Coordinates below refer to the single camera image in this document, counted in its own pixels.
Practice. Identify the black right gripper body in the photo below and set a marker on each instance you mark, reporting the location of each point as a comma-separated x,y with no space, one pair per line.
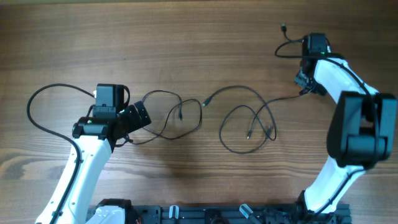
302,80

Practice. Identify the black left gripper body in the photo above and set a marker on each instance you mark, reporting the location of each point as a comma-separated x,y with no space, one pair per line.
142,112

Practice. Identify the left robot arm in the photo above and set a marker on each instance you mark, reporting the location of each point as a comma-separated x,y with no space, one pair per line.
93,140

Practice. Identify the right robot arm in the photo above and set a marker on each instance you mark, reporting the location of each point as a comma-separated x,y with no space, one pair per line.
361,132

